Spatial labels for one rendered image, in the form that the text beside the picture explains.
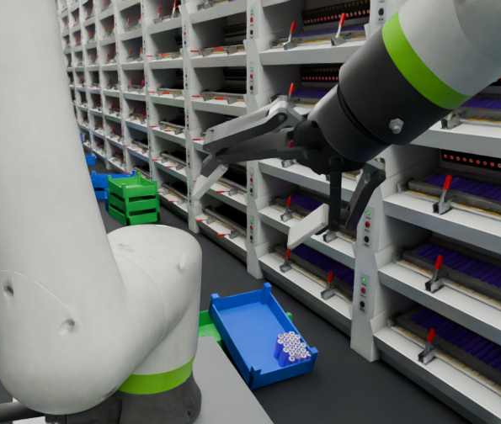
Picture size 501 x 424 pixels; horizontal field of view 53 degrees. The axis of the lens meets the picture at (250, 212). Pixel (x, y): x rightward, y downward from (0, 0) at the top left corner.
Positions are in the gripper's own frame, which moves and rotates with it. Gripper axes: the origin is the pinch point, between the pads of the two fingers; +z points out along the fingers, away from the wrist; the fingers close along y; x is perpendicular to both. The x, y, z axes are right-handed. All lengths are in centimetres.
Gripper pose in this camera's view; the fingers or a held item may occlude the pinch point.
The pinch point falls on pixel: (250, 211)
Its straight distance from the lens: 59.6
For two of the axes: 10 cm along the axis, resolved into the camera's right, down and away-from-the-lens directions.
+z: -5.5, 4.7, 6.9
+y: -8.3, -4.3, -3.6
